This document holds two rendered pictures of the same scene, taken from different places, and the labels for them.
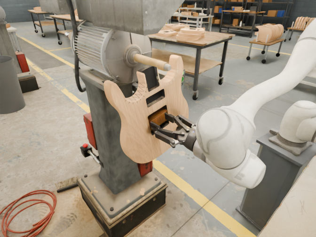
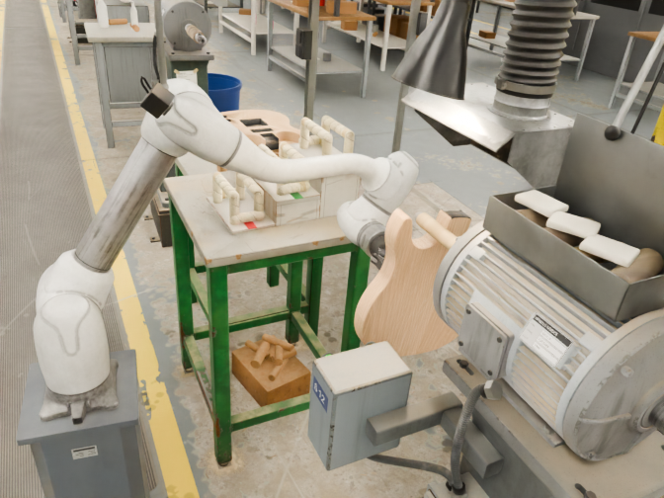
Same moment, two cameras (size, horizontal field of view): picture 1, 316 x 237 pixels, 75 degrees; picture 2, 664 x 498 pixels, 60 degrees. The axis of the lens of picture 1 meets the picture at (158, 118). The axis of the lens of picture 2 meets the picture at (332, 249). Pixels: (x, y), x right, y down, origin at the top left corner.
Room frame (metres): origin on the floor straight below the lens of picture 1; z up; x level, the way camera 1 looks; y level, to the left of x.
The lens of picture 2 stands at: (1.91, 0.05, 1.82)
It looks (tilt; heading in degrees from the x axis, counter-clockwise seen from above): 30 degrees down; 194
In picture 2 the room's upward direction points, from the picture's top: 5 degrees clockwise
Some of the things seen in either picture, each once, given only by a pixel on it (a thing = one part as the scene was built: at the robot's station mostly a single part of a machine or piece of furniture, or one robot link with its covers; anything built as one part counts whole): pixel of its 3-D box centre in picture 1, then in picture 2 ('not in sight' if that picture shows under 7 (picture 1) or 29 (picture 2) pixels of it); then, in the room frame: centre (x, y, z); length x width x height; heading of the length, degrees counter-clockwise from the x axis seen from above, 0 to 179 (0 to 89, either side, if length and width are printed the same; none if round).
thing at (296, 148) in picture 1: (288, 137); (79, 386); (1.03, -0.80, 0.73); 0.22 x 0.18 x 0.06; 34
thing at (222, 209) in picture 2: not in sight; (239, 210); (0.32, -0.67, 0.94); 0.27 x 0.15 x 0.01; 45
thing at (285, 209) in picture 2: not in sight; (282, 194); (0.22, -0.56, 0.98); 0.27 x 0.16 x 0.09; 45
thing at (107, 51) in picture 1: (111, 48); (550, 327); (1.07, 0.23, 1.25); 0.41 x 0.27 x 0.26; 42
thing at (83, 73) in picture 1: (106, 73); (559, 412); (1.11, 0.28, 1.11); 0.36 x 0.24 x 0.04; 42
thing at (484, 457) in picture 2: (132, 85); (470, 441); (1.14, 0.15, 1.02); 0.13 x 0.04 x 0.04; 42
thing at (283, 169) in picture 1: (273, 182); (99, 477); (1.01, -0.81, 0.35); 0.28 x 0.28 x 0.70; 34
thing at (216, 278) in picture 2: not in sight; (220, 373); (0.59, -0.63, 0.45); 0.05 x 0.05 x 0.90; 42
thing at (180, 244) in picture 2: not in sight; (183, 287); (0.18, -0.99, 0.45); 0.05 x 0.05 x 0.90; 42
